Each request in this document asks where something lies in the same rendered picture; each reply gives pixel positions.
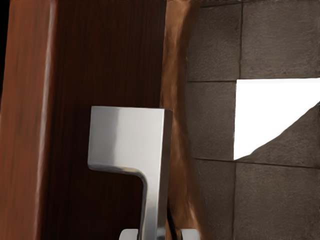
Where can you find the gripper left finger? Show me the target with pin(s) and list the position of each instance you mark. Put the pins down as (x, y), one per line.
(128, 235)

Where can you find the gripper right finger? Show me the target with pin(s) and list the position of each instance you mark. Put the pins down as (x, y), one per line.
(190, 235)

